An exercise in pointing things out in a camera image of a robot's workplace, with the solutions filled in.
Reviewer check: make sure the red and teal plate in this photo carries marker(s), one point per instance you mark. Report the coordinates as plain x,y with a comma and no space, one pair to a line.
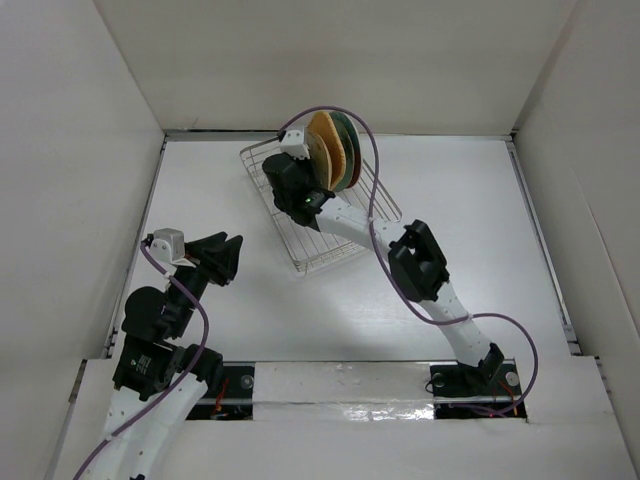
357,145

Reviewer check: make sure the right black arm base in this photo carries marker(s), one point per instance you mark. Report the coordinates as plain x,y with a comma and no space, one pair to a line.
455,398

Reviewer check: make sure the silver wire dish rack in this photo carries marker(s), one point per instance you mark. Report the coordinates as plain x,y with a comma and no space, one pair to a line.
307,248

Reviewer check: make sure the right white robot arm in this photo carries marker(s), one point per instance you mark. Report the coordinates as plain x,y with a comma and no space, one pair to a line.
409,254

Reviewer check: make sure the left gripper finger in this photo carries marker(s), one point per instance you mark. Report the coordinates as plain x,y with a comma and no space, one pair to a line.
224,255
206,250

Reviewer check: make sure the square woven bamboo tray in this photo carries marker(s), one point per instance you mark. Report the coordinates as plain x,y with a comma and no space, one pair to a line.
322,124

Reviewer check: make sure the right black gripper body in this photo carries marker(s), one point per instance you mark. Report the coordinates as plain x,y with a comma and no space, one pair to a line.
303,167

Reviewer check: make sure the beige bird pattern plate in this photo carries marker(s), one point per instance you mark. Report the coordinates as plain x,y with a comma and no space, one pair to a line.
320,159

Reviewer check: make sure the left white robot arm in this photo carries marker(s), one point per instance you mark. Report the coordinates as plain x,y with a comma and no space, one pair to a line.
164,367

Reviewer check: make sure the light green flower plate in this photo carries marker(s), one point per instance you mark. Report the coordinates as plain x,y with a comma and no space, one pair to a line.
352,160

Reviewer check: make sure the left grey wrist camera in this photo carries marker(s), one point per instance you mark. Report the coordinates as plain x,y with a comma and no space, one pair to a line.
167,246

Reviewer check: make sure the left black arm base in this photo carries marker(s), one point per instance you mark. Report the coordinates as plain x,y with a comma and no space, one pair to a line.
232,400

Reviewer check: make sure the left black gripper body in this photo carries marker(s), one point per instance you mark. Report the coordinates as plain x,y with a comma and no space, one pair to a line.
195,279

